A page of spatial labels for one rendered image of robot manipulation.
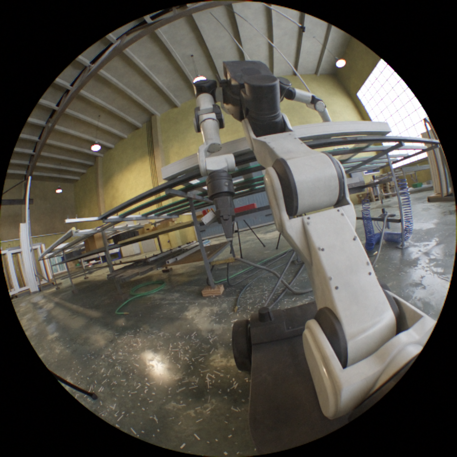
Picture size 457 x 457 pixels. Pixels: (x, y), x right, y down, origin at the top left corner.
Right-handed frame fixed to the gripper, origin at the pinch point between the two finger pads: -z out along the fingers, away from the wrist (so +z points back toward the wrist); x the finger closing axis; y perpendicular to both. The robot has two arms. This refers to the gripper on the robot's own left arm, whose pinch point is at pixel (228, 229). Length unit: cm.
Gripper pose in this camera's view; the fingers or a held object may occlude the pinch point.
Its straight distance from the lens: 49.7
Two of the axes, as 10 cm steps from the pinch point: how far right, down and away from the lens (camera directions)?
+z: -1.8, -9.7, 1.4
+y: -9.8, 1.7, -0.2
